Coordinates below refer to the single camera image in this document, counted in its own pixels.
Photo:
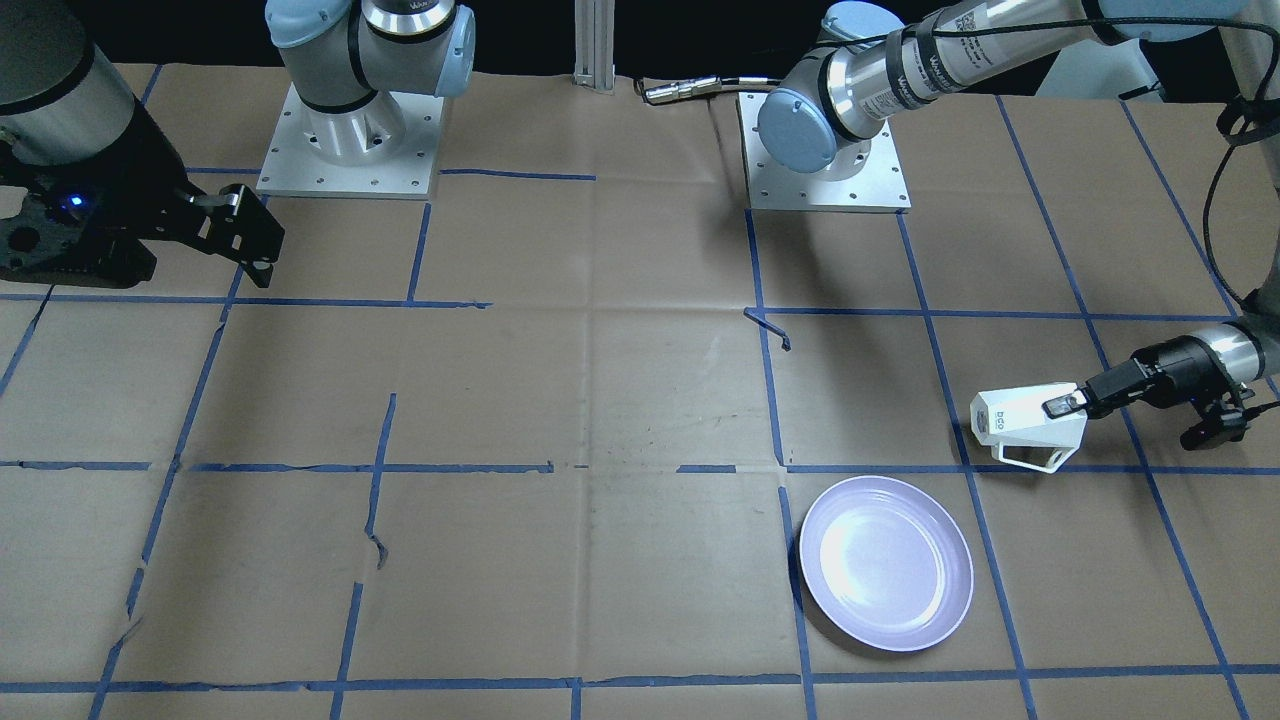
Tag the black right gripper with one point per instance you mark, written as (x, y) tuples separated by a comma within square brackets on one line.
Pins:
[(150, 168)]

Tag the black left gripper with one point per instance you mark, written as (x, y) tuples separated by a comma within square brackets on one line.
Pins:
[(1172, 368)]

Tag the white faceted cup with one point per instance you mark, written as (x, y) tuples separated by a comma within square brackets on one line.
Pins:
[(1011, 423)]

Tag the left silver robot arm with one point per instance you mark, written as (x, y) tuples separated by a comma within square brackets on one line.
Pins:
[(864, 70)]

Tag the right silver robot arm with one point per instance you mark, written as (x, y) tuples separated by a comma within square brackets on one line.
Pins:
[(67, 102)]

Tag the lavender plate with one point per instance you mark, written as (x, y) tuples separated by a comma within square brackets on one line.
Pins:
[(886, 563)]

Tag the white object background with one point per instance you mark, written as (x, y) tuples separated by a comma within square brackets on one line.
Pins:
[(1089, 70)]

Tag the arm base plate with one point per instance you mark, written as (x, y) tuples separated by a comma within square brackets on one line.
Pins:
[(864, 178), (385, 150)]

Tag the aluminium extrusion post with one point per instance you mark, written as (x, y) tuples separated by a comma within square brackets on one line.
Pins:
[(593, 39)]

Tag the silver cable connector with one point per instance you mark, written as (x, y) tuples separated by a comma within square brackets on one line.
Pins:
[(704, 86)]

